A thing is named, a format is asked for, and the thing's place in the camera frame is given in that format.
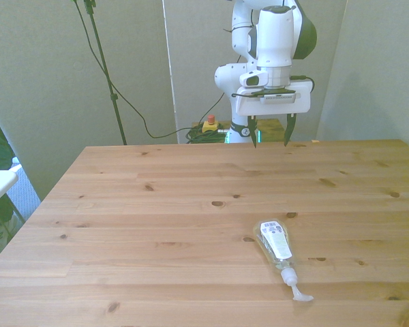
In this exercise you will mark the yellow emergency stop button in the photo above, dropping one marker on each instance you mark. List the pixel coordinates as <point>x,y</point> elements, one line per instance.
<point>209,127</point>

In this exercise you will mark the dark camera stand pole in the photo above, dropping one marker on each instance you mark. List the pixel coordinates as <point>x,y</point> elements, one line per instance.
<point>104,64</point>

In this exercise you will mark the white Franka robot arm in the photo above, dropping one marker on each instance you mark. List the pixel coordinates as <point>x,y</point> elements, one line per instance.
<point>272,34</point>

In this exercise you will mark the clear sanitizer pump bottle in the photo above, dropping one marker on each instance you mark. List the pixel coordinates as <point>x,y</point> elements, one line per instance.
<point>276,242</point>

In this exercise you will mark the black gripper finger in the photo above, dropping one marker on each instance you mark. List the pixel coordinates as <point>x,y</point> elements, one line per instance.
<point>288,131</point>
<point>253,131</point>

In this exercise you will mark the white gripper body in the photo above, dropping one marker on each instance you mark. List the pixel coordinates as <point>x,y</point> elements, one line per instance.
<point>276,104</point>

